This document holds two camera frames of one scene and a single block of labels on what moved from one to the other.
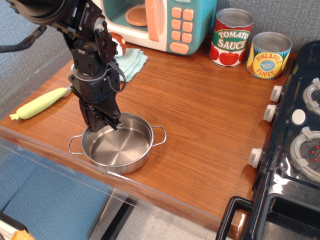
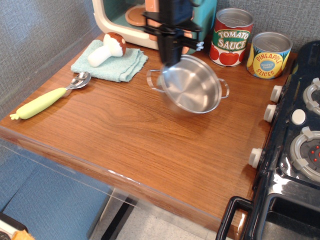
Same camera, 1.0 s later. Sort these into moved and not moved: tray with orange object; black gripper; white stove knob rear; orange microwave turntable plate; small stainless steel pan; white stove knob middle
Moved: small stainless steel pan; black gripper
Not moved: tray with orange object; white stove knob middle; orange microwave turntable plate; white stove knob rear
